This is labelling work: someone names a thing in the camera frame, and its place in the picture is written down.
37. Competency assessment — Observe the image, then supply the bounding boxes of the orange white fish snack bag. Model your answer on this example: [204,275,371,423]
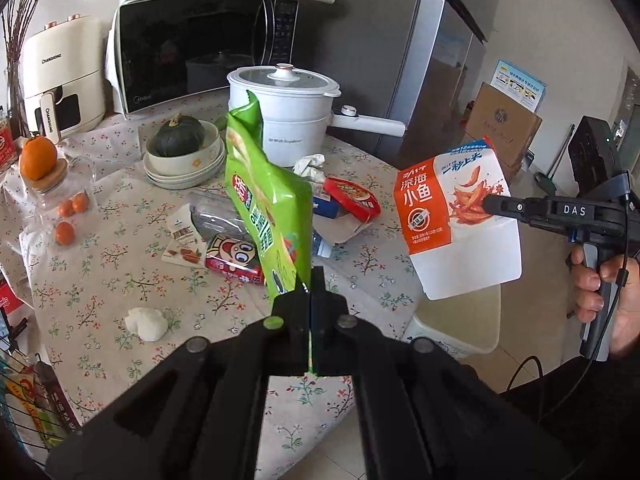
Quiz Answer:
[394,138,522,300]

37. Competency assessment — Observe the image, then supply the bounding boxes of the red cartoon drink can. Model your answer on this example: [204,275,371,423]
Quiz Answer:
[205,234,265,285]

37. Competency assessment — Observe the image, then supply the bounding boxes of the blue white carton box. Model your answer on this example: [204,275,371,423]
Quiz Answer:
[312,197,350,258]

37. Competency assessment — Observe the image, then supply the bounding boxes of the green onion rings snack bag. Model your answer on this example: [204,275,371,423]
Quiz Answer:
[224,91,312,298]

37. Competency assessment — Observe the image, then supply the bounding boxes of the white trash bin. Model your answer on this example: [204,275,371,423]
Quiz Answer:
[402,285,501,361]

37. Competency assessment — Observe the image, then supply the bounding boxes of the person right hand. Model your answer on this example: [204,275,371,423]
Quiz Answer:
[569,244,640,359]

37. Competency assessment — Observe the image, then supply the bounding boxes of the green broom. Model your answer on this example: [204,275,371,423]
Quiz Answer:
[534,124,576,196]

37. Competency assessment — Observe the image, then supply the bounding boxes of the upper cardboard box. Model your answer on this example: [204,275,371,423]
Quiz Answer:
[464,84,542,168]

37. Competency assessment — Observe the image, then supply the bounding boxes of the white crumpled paper ball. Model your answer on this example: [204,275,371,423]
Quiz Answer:
[124,308,168,342]

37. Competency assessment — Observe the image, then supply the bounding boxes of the blue white leaflet box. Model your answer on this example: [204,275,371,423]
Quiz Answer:
[490,60,547,113]

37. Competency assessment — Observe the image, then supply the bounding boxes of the white nut snack packet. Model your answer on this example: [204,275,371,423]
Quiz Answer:
[162,204,207,269]

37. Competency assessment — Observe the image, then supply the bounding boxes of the floral tablecloth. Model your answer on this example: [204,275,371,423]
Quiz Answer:
[0,86,426,480]

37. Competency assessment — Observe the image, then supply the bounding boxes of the grey refrigerator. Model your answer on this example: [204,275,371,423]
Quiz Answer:
[293,0,498,169]

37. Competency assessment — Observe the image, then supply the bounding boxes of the crumpled white tissue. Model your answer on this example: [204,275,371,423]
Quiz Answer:
[293,154,326,184]

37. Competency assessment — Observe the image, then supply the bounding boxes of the white stacked plates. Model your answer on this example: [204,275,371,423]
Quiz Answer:
[142,151,226,191]

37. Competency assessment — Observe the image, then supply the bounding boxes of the white ceramic bowl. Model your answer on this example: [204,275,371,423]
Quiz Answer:
[145,120,224,177]

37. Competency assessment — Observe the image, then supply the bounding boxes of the white electric cooking pot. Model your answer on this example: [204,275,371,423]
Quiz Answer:
[227,63,406,168]

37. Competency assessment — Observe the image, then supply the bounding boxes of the dark green pumpkin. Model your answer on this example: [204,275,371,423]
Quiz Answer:
[151,114,205,157]

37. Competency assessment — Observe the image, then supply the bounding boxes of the large orange fruit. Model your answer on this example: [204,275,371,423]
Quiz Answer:
[20,136,58,181]

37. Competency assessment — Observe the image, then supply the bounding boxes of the red labelled glass jar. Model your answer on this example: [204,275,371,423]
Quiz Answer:
[0,106,17,172]

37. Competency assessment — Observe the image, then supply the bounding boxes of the black microwave oven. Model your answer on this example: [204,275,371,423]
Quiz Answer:
[105,0,298,116]

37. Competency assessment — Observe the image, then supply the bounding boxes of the white air fryer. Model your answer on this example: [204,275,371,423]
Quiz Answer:
[21,14,106,144]

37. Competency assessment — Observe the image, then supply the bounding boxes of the dried twig bundle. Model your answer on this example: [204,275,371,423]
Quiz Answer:
[1,0,40,139]

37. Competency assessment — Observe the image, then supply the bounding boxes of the black wire rack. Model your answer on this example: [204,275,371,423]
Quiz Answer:
[1,312,80,465]

